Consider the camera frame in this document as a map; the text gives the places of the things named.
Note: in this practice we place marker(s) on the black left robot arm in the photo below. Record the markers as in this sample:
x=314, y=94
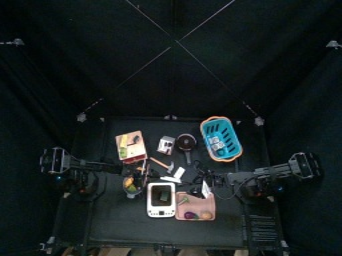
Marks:
x=75, y=164

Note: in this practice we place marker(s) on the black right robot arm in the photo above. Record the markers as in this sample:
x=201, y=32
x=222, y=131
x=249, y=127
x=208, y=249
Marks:
x=276, y=170

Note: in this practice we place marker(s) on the white toy cleaver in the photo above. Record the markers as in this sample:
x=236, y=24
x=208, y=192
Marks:
x=178, y=173

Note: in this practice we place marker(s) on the white card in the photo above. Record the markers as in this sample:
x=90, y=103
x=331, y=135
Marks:
x=206, y=190

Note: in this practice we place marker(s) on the bowl with toy fruit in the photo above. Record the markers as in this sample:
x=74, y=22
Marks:
x=131, y=187

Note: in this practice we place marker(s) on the green toy vegetable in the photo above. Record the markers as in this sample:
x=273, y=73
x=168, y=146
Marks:
x=184, y=200

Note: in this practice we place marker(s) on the wooden tray with toy food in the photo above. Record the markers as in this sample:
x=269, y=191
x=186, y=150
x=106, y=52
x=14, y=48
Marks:
x=131, y=146

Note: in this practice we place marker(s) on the pink tray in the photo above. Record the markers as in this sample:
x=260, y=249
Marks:
x=196, y=208

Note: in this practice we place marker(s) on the small grey white box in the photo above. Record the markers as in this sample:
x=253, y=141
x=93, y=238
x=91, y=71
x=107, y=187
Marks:
x=166, y=145

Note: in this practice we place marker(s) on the dark toy frying pan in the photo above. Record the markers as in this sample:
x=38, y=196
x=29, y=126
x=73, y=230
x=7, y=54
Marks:
x=186, y=143

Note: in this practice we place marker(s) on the white toy scale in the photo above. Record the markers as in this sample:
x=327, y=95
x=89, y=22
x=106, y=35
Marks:
x=161, y=200

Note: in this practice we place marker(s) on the small white box with print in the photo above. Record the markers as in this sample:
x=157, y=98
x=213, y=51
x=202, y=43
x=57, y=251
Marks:
x=217, y=142

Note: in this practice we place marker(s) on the orange toy fruit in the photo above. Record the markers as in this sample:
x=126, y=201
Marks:
x=206, y=215

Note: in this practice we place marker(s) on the teal basket with orange rim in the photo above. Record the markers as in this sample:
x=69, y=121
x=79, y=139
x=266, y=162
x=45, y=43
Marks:
x=221, y=138

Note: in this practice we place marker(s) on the purple toy eggplant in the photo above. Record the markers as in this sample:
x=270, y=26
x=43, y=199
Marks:
x=190, y=215

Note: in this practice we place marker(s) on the white text label sticker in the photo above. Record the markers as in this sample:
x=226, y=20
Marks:
x=262, y=227

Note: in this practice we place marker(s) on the metal frame corner bracket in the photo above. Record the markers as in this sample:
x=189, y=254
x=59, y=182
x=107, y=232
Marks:
x=17, y=42
x=170, y=117
x=82, y=117
x=333, y=44
x=260, y=121

